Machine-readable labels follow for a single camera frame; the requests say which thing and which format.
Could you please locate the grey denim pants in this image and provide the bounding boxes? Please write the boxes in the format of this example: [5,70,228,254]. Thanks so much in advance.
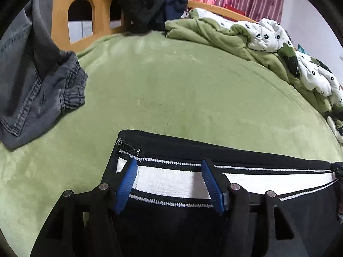
[0,0,88,150]

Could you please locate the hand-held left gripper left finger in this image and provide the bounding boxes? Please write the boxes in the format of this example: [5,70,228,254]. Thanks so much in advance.
[30,158,138,257]

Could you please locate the wooden bed frame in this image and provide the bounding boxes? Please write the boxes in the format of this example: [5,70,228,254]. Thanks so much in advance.
[51,0,255,51]

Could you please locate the green fleece bed blanket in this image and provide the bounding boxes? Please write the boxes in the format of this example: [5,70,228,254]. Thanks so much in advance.
[0,29,343,257]

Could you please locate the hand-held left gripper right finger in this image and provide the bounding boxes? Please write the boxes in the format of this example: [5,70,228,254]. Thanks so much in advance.
[202,158,313,257]

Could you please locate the black garment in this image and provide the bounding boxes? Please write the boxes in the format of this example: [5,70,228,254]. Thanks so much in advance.
[108,0,161,35]

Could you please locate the black pants with white waistband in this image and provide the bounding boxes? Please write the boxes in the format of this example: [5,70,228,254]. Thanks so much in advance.
[102,130,343,257]

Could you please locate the navy blue garment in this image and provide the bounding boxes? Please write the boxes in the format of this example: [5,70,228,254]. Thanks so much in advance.
[154,0,189,31]

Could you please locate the white and green patterned quilt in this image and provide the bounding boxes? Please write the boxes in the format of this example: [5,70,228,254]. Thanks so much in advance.
[165,7,343,143]

